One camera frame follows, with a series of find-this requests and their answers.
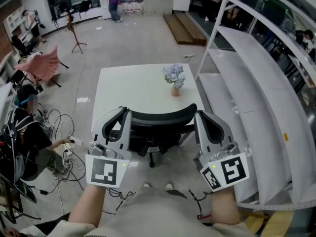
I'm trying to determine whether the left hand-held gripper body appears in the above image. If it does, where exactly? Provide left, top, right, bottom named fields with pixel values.
left=85, top=141, right=133, bottom=189

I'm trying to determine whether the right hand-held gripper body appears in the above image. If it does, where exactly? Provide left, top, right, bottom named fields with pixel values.
left=193, top=143, right=250, bottom=192

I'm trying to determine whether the person's right forearm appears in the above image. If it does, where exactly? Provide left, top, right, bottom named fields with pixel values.
left=211, top=188, right=241, bottom=226

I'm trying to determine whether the person's left forearm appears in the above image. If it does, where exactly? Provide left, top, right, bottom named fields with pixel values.
left=68, top=183, right=107, bottom=229

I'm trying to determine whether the white square table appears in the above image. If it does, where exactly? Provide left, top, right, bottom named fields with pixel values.
left=91, top=63, right=205, bottom=133

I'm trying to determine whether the white metal shelving rack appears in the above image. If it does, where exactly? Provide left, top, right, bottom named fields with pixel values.
left=195, top=0, right=316, bottom=211

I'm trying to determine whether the person's dark trouser leg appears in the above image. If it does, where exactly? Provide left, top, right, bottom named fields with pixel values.
left=170, top=189, right=187, bottom=198

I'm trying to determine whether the small wooden stool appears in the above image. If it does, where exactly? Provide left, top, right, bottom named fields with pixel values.
left=243, top=212, right=269, bottom=232

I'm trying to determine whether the person's cream shirt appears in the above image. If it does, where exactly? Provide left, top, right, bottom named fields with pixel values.
left=19, top=185, right=250, bottom=237

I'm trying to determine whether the pale blue flower bouquet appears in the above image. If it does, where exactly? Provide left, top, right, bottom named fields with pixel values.
left=162, top=62, right=186, bottom=88

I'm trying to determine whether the round wooden table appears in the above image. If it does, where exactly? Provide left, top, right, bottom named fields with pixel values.
left=268, top=210, right=294, bottom=237

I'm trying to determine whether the pink cloth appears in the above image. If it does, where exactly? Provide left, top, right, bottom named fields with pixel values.
left=14, top=45, right=61, bottom=82

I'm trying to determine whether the tripod stand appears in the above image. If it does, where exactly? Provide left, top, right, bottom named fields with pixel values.
left=64, top=8, right=87, bottom=55

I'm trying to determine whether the white narrow desk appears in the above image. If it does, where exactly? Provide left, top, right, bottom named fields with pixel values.
left=0, top=81, right=17, bottom=123

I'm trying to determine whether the wooden step platform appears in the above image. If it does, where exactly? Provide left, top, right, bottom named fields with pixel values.
left=162, top=12, right=207, bottom=45

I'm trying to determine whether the black mesh office chair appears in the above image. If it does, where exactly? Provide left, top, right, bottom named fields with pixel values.
left=11, top=35, right=30, bottom=56

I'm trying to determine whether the black floor cable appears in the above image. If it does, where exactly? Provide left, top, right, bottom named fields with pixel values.
left=45, top=109, right=86, bottom=191

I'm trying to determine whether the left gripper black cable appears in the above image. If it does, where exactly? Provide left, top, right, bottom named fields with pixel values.
left=108, top=189, right=136, bottom=214

